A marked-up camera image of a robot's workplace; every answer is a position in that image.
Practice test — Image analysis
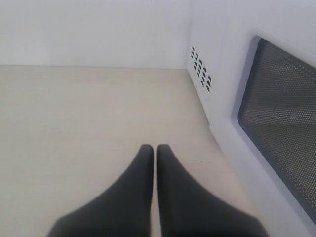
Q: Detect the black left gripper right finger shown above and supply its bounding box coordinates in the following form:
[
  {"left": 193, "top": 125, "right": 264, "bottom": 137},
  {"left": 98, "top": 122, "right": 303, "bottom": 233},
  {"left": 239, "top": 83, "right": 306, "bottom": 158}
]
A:
[{"left": 156, "top": 144, "right": 268, "bottom": 237}]

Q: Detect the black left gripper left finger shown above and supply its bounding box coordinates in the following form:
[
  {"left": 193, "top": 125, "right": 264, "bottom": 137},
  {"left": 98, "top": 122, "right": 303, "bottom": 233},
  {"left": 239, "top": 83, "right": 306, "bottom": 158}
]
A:
[{"left": 48, "top": 144, "right": 154, "bottom": 237}]

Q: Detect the white microwave door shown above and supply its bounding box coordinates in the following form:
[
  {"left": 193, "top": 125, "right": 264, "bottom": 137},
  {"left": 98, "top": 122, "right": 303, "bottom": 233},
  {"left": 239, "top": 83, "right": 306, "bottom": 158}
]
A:
[{"left": 210, "top": 0, "right": 316, "bottom": 237}]

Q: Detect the white Midea microwave oven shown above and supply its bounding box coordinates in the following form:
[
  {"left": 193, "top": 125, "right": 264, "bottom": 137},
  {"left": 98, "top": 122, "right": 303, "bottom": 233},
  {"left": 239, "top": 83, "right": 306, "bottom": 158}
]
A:
[{"left": 185, "top": 0, "right": 247, "bottom": 129}]

